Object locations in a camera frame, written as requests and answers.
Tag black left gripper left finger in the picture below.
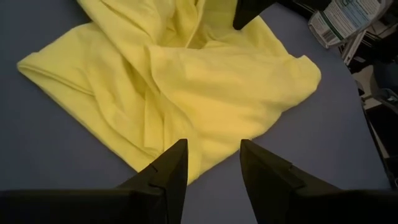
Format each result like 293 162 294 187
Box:
116 139 189 224

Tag clear plastic bag with label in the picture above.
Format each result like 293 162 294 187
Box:
308 0 394 49

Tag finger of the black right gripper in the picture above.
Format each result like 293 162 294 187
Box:
233 0 277 31

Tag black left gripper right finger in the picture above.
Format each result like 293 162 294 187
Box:
239 139 341 224

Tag yellow t-shirt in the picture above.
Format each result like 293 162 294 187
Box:
17 0 322 184

